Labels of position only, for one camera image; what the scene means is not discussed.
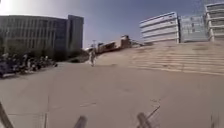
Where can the row of parked bicycles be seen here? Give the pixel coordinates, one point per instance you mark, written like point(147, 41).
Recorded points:
point(23, 65)

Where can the low brown building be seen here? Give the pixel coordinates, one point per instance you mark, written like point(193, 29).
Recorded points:
point(113, 45)

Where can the white banded building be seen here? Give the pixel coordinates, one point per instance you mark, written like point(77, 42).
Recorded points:
point(173, 28)

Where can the wide stone steps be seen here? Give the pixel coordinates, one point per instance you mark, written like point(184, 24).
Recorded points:
point(173, 56)

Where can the robot's own part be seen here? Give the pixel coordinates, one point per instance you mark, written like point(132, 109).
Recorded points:
point(143, 121)
point(80, 122)

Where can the person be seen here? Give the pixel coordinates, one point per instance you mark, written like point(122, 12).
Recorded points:
point(92, 57)

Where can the dark glass building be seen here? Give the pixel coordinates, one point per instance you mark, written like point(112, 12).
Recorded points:
point(40, 33)

